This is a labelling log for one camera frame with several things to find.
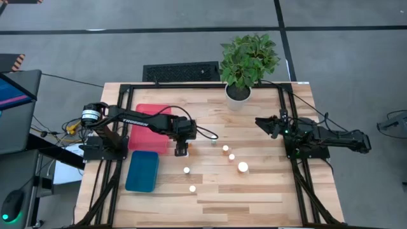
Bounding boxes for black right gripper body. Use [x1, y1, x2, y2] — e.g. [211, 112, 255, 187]
[278, 109, 303, 140]

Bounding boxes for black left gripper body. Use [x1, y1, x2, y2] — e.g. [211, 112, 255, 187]
[171, 116, 198, 142]

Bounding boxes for red plastic bin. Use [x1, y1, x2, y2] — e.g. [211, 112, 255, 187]
[128, 103, 172, 155]

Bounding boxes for blue plastic bin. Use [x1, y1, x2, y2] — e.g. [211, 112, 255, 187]
[125, 150, 160, 193]

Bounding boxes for white plant pot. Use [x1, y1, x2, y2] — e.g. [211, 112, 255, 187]
[224, 83, 252, 112]

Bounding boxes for green leafy plant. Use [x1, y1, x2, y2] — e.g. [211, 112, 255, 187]
[219, 33, 281, 90]

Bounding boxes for grey equipment stand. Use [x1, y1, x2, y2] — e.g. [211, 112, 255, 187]
[376, 109, 407, 140]

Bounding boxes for white box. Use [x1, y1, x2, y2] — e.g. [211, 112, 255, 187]
[53, 144, 84, 185]

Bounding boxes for grey side desk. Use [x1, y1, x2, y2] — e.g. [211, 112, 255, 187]
[0, 149, 57, 229]

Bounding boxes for monitor with blue screen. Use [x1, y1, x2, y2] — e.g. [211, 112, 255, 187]
[0, 69, 43, 156]

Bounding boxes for black computer mouse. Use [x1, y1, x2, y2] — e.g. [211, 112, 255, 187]
[0, 189, 25, 223]

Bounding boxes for dark mat with hazard stripes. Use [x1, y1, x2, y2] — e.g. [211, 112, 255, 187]
[0, 53, 25, 73]

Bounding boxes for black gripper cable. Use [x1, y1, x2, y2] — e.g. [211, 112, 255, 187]
[152, 105, 219, 141]

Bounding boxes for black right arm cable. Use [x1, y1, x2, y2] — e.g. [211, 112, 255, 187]
[260, 80, 350, 132]

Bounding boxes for black aluminium table frame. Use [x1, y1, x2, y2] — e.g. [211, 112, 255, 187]
[74, 83, 343, 229]

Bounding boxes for yellow cable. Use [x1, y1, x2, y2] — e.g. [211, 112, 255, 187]
[65, 120, 80, 136]

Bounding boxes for black floor cable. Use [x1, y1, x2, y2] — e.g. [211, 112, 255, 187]
[41, 73, 106, 88]

